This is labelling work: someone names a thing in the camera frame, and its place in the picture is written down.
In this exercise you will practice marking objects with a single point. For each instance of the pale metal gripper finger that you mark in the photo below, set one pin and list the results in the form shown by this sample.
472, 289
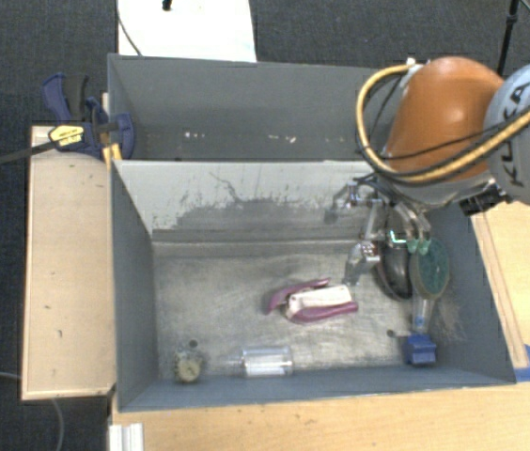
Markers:
363, 256
353, 196

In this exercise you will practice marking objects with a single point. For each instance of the blue block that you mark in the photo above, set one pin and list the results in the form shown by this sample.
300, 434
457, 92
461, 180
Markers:
419, 350

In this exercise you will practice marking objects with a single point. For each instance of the grey metal bin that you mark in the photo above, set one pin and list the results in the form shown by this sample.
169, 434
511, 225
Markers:
227, 270

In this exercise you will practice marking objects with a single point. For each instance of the clear plastic bottle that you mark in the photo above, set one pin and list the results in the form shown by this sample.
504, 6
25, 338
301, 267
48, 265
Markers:
267, 362

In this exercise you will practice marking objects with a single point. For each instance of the small beige round clock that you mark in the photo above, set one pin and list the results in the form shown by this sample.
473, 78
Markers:
188, 367

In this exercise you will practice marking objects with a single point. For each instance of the pale wood board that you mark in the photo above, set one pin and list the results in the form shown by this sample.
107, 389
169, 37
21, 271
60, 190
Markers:
70, 275

